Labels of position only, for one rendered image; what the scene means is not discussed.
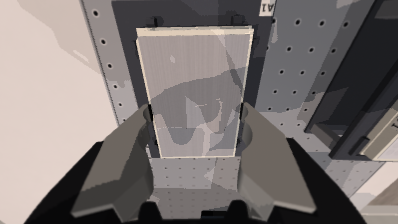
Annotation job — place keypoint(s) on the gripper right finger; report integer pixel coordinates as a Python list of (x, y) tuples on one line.
[(280, 181)]

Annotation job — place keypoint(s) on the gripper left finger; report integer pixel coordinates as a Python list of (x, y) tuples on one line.
[(108, 184)]

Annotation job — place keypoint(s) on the dark grey rectangular frame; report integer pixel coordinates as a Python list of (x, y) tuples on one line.
[(132, 14)]

